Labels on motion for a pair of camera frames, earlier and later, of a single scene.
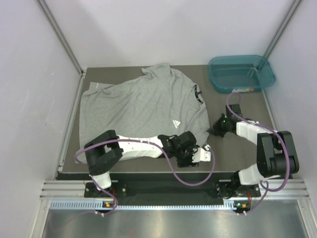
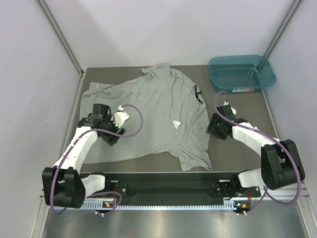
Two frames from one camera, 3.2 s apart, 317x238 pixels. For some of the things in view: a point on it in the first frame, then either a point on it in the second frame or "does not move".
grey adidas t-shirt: x=158 y=101 does not move
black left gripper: x=188 y=161 to x=110 y=119
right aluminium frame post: x=276 y=38 does not move
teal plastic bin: x=240 y=73 does not move
